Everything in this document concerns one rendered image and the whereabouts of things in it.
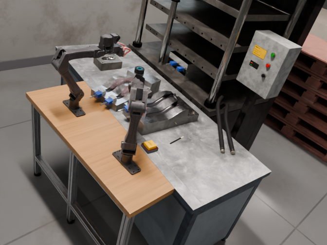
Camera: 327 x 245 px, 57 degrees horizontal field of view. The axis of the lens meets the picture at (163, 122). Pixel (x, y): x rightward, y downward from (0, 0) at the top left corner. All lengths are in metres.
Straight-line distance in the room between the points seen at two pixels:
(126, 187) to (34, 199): 1.13
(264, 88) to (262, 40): 0.34
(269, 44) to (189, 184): 1.12
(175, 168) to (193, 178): 0.12
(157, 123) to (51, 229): 1.10
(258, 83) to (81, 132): 1.30
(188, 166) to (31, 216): 1.26
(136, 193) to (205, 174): 0.46
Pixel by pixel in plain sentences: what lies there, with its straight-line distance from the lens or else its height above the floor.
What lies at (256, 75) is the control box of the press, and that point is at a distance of 2.35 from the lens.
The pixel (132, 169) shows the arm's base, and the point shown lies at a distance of 1.75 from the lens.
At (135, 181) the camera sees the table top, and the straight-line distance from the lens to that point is 1.71.
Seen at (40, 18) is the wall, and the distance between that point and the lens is 4.16.
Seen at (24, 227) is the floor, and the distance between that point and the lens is 2.49.
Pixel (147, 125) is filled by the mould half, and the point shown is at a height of 0.88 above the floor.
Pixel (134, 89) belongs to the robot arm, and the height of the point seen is 1.26.
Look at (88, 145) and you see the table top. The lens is 1.88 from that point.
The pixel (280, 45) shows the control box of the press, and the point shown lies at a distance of 2.23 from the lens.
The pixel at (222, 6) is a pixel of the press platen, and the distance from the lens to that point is 2.51.
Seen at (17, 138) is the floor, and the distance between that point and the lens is 3.17.
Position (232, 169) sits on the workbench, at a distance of 2.00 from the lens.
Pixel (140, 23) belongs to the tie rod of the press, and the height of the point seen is 1.04.
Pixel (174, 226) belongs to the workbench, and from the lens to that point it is 1.98.
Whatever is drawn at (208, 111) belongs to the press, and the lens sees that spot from 2.50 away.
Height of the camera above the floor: 2.04
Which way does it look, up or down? 35 degrees down
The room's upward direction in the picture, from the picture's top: 15 degrees clockwise
